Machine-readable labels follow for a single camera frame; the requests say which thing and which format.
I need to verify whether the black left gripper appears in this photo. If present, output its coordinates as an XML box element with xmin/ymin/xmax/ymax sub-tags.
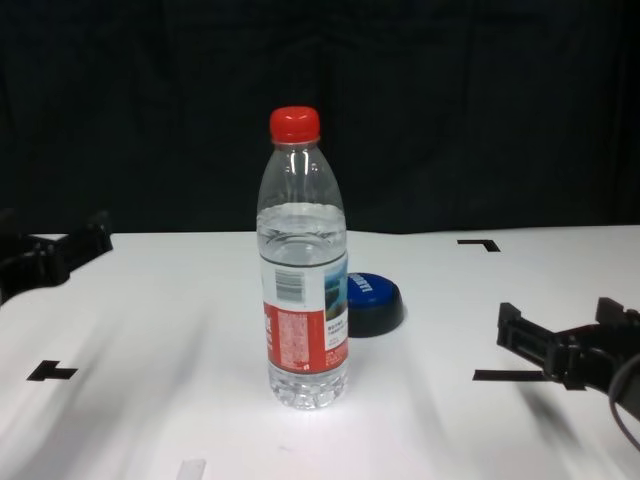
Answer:
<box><xmin>0</xmin><ymin>208</ymin><xmax>114</xmax><ymax>304</ymax></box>

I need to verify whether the blue round lid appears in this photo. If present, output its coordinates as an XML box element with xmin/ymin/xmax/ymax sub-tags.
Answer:
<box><xmin>346</xmin><ymin>271</ymin><xmax>405</xmax><ymax>339</ymax></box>

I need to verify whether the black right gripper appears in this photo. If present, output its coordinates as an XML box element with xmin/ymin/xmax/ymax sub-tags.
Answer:
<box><xmin>495</xmin><ymin>297</ymin><xmax>640</xmax><ymax>414</ymax></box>

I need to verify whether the clear water bottle red cap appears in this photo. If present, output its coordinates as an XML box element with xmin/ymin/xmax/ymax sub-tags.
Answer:
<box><xmin>255</xmin><ymin>104</ymin><xmax>350</xmax><ymax>410</ymax></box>

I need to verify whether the long black T tape mark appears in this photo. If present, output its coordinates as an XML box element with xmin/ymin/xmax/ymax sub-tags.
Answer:
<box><xmin>473</xmin><ymin>368</ymin><xmax>546</xmax><ymax>382</ymax></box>

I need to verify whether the short black T tape mark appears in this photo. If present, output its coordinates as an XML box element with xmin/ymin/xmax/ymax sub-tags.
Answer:
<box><xmin>27</xmin><ymin>359</ymin><xmax>79</xmax><ymax>382</ymax></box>

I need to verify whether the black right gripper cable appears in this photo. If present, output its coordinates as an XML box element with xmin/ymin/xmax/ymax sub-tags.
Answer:
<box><xmin>607</xmin><ymin>352</ymin><xmax>640</xmax><ymax>451</ymax></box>

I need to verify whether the black corner tape mark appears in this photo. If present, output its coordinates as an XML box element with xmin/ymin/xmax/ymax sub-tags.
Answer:
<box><xmin>457</xmin><ymin>238</ymin><xmax>501</xmax><ymax>253</ymax></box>

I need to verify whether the black curtain backdrop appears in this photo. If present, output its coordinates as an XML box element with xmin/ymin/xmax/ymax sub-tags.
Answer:
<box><xmin>0</xmin><ymin>0</ymin><xmax>640</xmax><ymax>236</ymax></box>

